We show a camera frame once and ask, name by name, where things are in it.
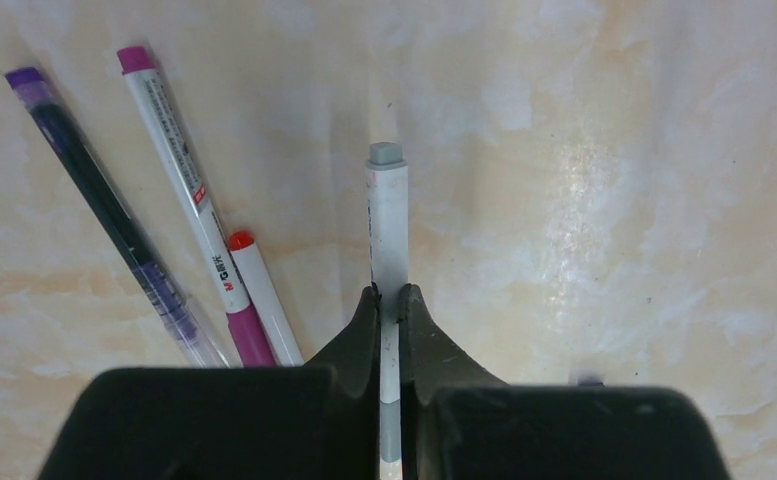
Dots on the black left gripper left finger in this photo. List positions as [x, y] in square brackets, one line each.
[315, 421]

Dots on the red capped pen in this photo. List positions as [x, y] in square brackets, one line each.
[250, 263]

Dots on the white pen grey cap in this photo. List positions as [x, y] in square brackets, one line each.
[387, 201]

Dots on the magenta capped pen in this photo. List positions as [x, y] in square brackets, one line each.
[150, 93]

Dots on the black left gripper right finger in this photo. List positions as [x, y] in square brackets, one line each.
[460, 421]

